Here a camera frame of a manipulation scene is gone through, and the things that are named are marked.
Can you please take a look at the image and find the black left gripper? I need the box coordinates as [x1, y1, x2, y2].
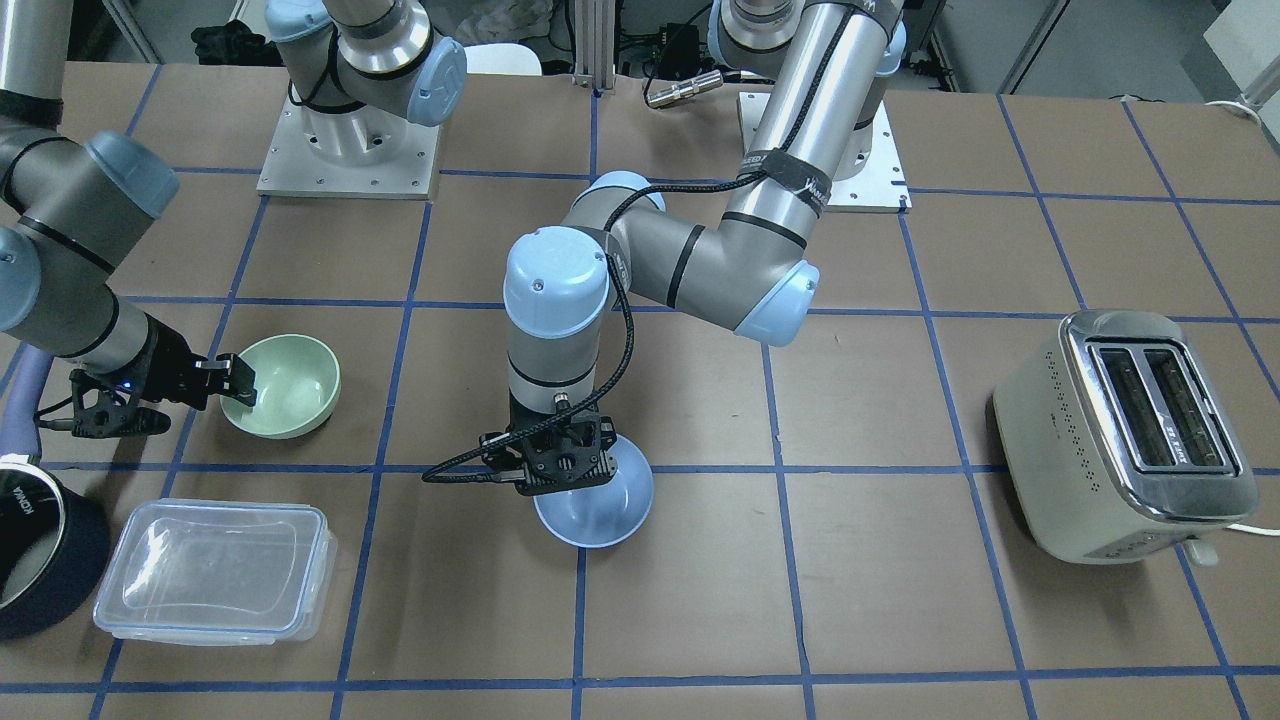
[480, 395, 617, 496]

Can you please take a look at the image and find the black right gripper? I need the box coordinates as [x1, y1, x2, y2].
[70, 325, 257, 439]

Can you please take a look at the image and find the green bowl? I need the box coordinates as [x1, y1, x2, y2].
[220, 334, 340, 439]

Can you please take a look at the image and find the blue bowl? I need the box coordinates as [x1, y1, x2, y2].
[534, 436, 657, 550]

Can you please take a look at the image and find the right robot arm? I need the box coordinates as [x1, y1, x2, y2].
[3, 1, 468, 438]

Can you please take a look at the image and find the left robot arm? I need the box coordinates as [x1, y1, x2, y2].
[422, 1, 902, 496]

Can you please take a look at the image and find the clear plastic food container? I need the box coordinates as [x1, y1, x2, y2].
[93, 498, 338, 646]

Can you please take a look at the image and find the dark blue saucepan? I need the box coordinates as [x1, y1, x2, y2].
[1, 345, 110, 641]

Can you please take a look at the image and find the silver cylindrical connector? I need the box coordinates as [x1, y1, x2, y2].
[644, 70, 724, 110]

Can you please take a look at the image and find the cream chrome toaster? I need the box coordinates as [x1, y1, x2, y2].
[992, 309, 1260, 565]

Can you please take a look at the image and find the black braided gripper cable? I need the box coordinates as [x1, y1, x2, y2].
[421, 0, 881, 486]

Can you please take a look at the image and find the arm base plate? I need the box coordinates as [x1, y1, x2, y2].
[739, 92, 911, 213]
[256, 99, 442, 200]

